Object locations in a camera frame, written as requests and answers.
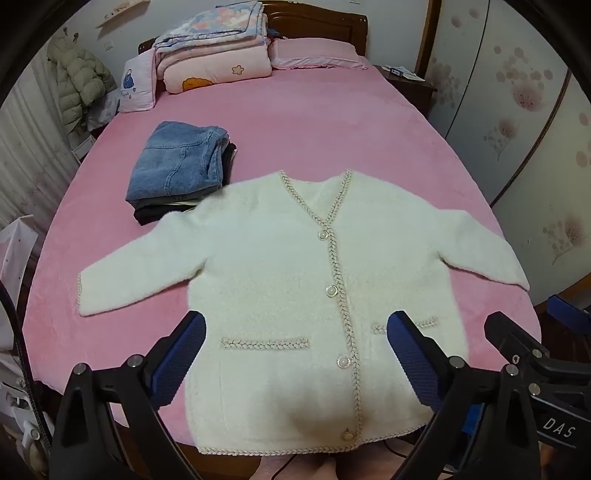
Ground wall shelf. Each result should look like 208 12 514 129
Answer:
96 0 150 29

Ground white curtain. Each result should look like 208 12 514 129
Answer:
1 56 78 238

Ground pink pillow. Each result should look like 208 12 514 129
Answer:
269 38 367 70

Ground wooden nightstand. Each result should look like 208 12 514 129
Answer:
376 65 438 117

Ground folded floral blanket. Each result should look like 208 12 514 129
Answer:
153 1 266 55

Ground pink cushion with blue print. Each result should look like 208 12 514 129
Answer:
119 49 156 113

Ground black cable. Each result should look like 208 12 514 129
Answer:
0 280 56 462

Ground olive puffer jacket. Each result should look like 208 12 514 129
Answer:
47 33 116 134

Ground white fluffy cardigan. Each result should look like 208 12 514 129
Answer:
78 171 528 456

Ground folded black garment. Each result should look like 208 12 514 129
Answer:
133 142 238 226

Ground folded blue jeans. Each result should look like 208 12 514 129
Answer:
125 121 229 205

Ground floral wardrobe doors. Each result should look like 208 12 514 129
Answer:
426 1 590 304

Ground dark wooden headboard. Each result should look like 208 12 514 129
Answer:
138 1 368 64

